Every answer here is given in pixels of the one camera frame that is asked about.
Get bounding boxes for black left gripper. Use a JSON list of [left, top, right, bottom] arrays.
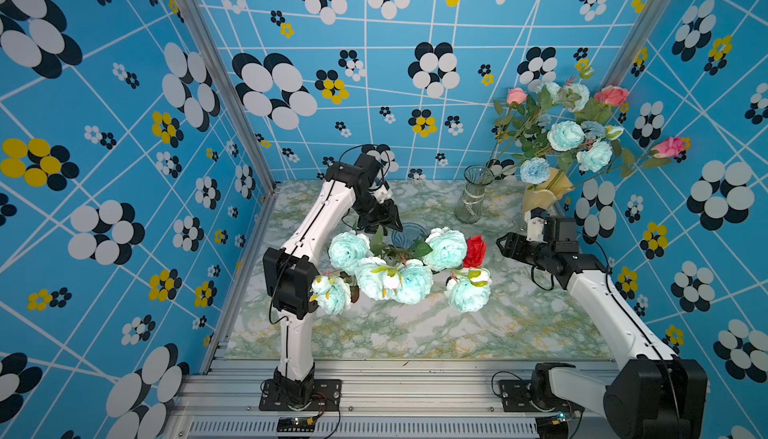
[[353, 194, 405, 232]]

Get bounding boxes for blue purple ribbed glass vase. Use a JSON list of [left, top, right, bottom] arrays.
[[391, 222, 428, 249]]

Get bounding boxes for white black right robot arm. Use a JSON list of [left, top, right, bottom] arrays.
[[496, 233, 708, 438]]

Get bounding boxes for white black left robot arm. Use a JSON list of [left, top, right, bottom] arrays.
[[263, 153, 403, 409]]

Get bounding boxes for yellow ceramic vase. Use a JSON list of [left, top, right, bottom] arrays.
[[522, 168, 574, 227]]

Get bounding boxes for clear glass vase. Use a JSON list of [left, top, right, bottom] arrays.
[[454, 165, 495, 224]]

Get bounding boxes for red rose teal flower branch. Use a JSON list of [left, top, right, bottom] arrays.
[[463, 235, 487, 269]]

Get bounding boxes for mixed flower bouquet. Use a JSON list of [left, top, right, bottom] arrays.
[[485, 80, 691, 192]]

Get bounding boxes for left circuit board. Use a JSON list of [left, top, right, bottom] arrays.
[[276, 416, 317, 436]]

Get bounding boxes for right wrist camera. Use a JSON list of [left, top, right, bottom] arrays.
[[524, 208, 580, 253]]

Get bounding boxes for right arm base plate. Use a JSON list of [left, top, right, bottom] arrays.
[[495, 379, 584, 415]]

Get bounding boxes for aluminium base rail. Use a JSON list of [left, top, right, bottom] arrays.
[[164, 359, 620, 438]]

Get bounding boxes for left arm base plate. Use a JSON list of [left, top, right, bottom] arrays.
[[258, 379, 343, 412]]

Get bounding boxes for left aluminium corner post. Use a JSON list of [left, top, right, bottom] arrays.
[[176, 0, 276, 197]]

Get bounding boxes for aluminium corner post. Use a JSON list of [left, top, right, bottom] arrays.
[[176, 0, 276, 197], [600, 0, 672, 87]]

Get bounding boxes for right aluminium corner post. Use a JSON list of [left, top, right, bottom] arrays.
[[600, 0, 672, 87]]

